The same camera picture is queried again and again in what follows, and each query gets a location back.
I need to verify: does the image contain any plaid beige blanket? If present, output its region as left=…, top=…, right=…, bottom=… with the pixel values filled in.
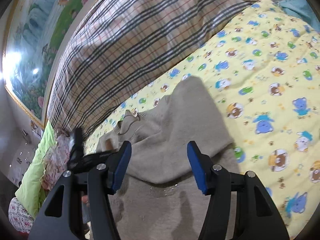
left=47, top=0, right=259, bottom=137

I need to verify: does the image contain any landscape wall painting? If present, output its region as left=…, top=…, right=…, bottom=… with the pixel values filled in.
left=2, top=0, right=96, bottom=127

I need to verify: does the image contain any yellow cartoon bear quilt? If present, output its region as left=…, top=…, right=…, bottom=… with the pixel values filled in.
left=85, top=0, right=319, bottom=239

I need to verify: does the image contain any pink floral cloth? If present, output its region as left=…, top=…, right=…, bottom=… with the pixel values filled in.
left=8, top=134, right=70, bottom=236

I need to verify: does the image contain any beige knit sweater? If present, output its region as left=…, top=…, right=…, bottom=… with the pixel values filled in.
left=97, top=76, right=239, bottom=239

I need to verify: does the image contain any teal cloth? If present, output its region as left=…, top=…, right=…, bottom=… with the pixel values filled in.
left=279, top=0, right=319, bottom=32

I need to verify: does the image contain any left hand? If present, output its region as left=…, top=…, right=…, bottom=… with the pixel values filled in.
left=81, top=195, right=89, bottom=205

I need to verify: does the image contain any light green pillow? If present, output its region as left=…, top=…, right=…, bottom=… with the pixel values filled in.
left=15, top=121, right=56, bottom=219

